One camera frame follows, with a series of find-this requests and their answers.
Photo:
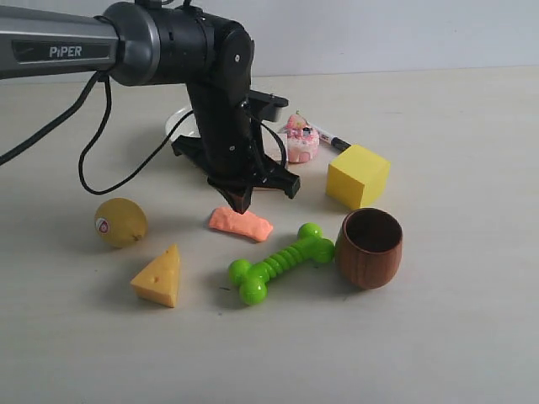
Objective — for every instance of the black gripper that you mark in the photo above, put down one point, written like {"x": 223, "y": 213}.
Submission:
{"x": 230, "y": 150}

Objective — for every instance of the orange toy piece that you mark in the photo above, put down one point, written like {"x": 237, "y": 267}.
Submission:
{"x": 245, "y": 225}

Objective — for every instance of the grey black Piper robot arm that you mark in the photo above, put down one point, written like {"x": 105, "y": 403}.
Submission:
{"x": 151, "y": 43}

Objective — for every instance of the green bone dog toy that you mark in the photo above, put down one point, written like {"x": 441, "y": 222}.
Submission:
{"x": 251, "y": 279}

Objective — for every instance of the pink cake toy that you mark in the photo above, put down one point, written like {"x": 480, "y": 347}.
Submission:
{"x": 302, "y": 139}

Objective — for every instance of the white ceramic bowl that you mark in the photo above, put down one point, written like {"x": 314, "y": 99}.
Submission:
{"x": 184, "y": 124}

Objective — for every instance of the white black marker pen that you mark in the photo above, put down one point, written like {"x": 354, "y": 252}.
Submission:
{"x": 334, "y": 141}

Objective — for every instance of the yellow cheese wedge toy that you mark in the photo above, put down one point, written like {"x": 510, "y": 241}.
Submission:
{"x": 158, "y": 282}

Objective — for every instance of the yellow cube block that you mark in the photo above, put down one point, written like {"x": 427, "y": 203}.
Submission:
{"x": 357, "y": 177}

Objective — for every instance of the yellow lemon with sticker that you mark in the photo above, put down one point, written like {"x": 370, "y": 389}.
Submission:
{"x": 120, "y": 222}

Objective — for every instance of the brown wooden cup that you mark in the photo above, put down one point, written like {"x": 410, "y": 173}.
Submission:
{"x": 368, "y": 249}

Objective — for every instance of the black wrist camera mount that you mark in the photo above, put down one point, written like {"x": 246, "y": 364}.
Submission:
{"x": 266, "y": 106}

